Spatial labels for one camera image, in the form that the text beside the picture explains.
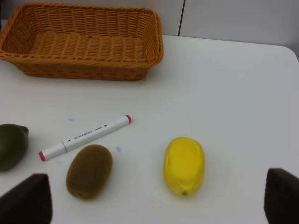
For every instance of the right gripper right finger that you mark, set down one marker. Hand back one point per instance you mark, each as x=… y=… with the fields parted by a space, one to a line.
x=281 y=198

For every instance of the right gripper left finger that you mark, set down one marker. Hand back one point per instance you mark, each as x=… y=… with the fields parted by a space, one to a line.
x=29 y=202

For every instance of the brown kiwi fruit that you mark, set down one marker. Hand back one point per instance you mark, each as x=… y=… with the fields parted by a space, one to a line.
x=89 y=172

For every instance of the white pink-capped marker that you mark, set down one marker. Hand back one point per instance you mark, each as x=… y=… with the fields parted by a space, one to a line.
x=84 y=138

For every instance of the green lime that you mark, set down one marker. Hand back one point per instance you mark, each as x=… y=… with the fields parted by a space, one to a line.
x=13 y=145

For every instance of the yellow lemon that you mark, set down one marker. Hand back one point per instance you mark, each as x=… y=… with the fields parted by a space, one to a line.
x=184 y=166

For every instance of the orange wicker basket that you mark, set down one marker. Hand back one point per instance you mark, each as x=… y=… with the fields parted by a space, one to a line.
x=59 y=40

